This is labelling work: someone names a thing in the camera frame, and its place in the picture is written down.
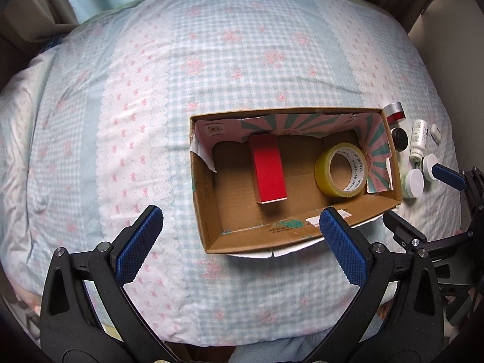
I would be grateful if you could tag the open cardboard box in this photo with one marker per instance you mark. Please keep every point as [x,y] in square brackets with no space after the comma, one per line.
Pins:
[230,219]

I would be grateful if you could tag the silver red round tin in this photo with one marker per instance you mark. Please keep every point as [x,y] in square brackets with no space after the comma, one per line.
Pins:
[394,113]

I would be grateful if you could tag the black round jar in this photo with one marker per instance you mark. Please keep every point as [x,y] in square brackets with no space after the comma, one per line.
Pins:
[400,139]

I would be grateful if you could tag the green white lid jar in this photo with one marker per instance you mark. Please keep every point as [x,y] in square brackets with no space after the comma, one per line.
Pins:
[426,166]

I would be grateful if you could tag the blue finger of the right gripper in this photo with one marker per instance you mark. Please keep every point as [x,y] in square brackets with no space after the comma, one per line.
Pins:
[405,234]
[450,177]

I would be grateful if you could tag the red rectangular box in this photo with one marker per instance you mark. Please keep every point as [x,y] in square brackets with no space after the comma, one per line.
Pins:
[268,171]

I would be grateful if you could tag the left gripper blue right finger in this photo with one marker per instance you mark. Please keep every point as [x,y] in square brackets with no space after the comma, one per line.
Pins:
[413,330]

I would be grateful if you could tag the yellow tape roll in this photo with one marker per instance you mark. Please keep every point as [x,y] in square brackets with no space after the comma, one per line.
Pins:
[341,171]

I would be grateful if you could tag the white lid cream jar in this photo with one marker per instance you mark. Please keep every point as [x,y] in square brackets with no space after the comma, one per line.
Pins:
[412,184]

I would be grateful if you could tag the left grey curtain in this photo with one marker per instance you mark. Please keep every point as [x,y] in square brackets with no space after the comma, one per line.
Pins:
[29,24]

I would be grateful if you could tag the white earbuds case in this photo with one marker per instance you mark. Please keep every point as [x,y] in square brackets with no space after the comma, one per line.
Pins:
[436,133]

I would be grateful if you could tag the white spray bottle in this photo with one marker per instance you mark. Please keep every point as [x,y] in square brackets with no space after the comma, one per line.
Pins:
[418,141]

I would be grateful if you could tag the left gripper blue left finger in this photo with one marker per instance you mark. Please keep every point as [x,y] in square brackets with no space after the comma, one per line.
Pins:
[86,315]

